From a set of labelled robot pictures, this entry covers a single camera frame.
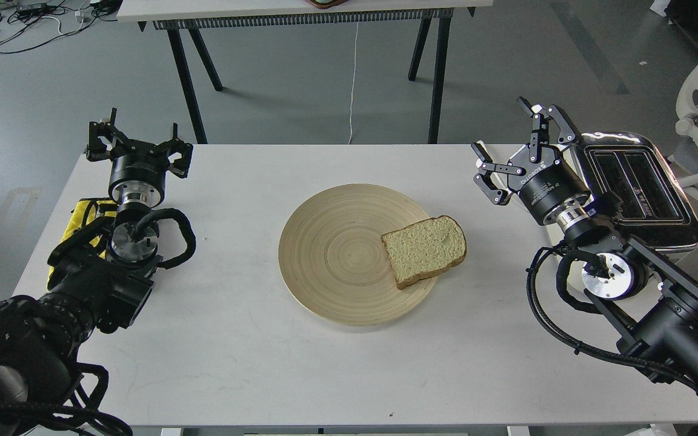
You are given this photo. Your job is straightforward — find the cream chrome toaster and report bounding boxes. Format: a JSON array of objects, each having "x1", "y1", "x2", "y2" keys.
[{"x1": 564, "y1": 132, "x2": 698, "y2": 262}]

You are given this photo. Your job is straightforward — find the thin white hanging cable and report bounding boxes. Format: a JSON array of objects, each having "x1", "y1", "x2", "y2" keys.
[{"x1": 348, "y1": 22, "x2": 361, "y2": 145}]

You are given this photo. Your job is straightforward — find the round wooden plate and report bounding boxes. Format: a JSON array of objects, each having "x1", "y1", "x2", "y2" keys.
[{"x1": 279, "y1": 184, "x2": 437, "y2": 326}]

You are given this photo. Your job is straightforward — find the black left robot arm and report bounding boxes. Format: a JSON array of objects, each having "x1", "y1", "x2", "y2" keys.
[{"x1": 0, "y1": 110, "x2": 196, "y2": 435}]

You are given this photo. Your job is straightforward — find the yellow cloth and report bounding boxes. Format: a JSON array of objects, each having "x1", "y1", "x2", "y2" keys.
[{"x1": 46, "y1": 197, "x2": 118, "y2": 292}]

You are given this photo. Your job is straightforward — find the brown object on background table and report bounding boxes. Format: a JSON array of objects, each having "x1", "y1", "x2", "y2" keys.
[{"x1": 307, "y1": 0, "x2": 347, "y2": 9}]

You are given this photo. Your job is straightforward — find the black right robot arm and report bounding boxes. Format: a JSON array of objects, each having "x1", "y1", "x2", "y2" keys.
[{"x1": 471, "y1": 97, "x2": 698, "y2": 396}]

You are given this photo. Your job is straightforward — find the slice of brown bread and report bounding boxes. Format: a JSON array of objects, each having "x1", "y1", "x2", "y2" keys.
[{"x1": 381, "y1": 215, "x2": 467, "y2": 290}]

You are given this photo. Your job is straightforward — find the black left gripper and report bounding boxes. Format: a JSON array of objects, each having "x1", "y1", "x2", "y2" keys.
[{"x1": 85, "y1": 108, "x2": 194, "y2": 206}]

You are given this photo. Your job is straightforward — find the cables and power strips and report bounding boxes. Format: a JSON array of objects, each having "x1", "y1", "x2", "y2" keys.
[{"x1": 0, "y1": 0, "x2": 123, "y2": 64}]

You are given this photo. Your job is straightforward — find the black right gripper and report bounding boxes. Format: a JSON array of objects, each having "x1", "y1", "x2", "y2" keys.
[{"x1": 471, "y1": 96, "x2": 591, "y2": 225}]

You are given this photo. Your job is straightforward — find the background table with black legs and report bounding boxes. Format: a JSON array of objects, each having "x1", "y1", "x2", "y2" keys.
[{"x1": 105, "y1": 1, "x2": 497, "y2": 144}]

